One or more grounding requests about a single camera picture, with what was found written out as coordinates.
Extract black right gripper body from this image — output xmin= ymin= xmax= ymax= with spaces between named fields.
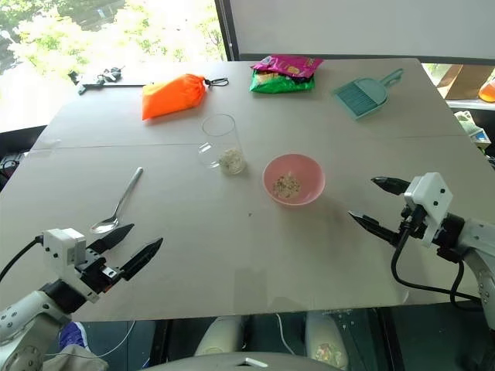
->
xmin=393 ymin=206 xmax=427 ymax=246

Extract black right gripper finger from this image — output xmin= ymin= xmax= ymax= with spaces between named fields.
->
xmin=347 ymin=210 xmax=401 ymax=246
xmin=370 ymin=176 xmax=411 ymax=196

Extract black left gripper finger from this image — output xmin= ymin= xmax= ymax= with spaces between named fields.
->
xmin=87 ymin=223 xmax=135 ymax=255
xmin=119 ymin=237 xmax=164 ymax=282

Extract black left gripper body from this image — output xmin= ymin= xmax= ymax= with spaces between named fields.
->
xmin=74 ymin=248 xmax=125 ymax=298

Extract clear plastic cup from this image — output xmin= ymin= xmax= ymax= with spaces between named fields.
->
xmin=197 ymin=114 xmax=248 ymax=177

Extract metal spoon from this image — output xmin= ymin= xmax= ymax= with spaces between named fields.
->
xmin=90 ymin=166 xmax=144 ymax=235

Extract purple cloth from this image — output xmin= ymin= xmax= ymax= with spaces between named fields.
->
xmin=57 ymin=321 xmax=90 ymax=351

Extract pink bowl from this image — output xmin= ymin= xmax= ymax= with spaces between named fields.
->
xmin=262 ymin=153 xmax=326 ymax=206

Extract teal hand brush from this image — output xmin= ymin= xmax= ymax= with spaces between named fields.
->
xmin=333 ymin=83 xmax=383 ymax=119

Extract teal dustpan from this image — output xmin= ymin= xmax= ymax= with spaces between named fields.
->
xmin=333 ymin=68 xmax=405 ymax=121

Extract silver robot right leg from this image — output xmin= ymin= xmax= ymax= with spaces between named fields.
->
xmin=304 ymin=310 xmax=348 ymax=366

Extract cardboard box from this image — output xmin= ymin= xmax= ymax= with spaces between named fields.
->
xmin=438 ymin=63 xmax=495 ymax=101

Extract orange bottle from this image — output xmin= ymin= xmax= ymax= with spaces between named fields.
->
xmin=477 ymin=75 xmax=495 ymax=104

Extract silver robot torso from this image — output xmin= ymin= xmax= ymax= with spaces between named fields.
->
xmin=139 ymin=350 xmax=345 ymax=371

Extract green snack packet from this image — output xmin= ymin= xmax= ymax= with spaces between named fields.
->
xmin=249 ymin=69 xmax=316 ymax=94

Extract magenta snack packet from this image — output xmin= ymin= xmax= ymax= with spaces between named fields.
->
xmin=250 ymin=54 xmax=324 ymax=81

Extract black clamp stand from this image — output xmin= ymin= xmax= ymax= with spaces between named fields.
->
xmin=67 ymin=66 xmax=155 ymax=96

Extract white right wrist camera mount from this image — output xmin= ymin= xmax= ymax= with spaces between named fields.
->
xmin=403 ymin=172 xmax=454 ymax=248

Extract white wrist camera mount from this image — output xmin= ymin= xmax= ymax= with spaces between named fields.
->
xmin=42 ymin=227 xmax=100 ymax=304
xmin=403 ymin=172 xmax=454 ymax=248

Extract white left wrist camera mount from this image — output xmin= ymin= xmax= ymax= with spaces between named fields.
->
xmin=42 ymin=227 xmax=100 ymax=304

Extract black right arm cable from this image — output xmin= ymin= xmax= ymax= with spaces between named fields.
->
xmin=391 ymin=206 xmax=484 ymax=311

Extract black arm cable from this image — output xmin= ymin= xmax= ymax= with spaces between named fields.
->
xmin=0 ymin=234 xmax=46 ymax=283
xmin=391 ymin=206 xmax=484 ymax=311

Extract white thin cable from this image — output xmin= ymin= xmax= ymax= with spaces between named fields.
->
xmin=46 ymin=312 xmax=295 ymax=359

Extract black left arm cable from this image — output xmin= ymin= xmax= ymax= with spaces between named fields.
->
xmin=0 ymin=234 xmax=46 ymax=283

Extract orange drawstring bag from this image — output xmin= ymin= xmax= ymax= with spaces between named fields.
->
xmin=141 ymin=73 xmax=230 ymax=121

